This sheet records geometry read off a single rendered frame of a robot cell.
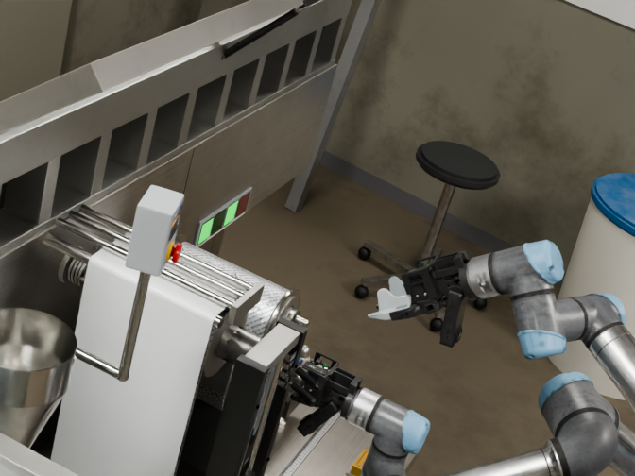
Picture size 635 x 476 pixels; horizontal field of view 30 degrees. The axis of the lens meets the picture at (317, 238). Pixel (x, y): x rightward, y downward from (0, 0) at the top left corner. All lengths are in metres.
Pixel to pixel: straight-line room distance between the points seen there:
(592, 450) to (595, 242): 2.46
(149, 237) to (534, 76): 3.90
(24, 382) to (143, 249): 0.23
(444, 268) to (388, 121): 3.65
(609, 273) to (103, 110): 2.97
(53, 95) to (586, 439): 1.40
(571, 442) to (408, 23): 3.54
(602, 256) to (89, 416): 2.91
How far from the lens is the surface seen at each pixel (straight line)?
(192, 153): 2.42
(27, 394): 1.57
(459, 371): 4.69
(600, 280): 4.71
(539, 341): 2.01
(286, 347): 1.86
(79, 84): 1.18
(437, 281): 2.10
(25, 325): 1.68
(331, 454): 2.57
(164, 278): 1.96
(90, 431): 2.14
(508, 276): 2.03
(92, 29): 5.58
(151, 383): 2.01
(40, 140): 1.89
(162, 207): 1.59
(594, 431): 2.32
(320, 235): 5.31
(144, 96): 2.14
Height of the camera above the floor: 2.46
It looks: 28 degrees down
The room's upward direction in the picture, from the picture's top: 16 degrees clockwise
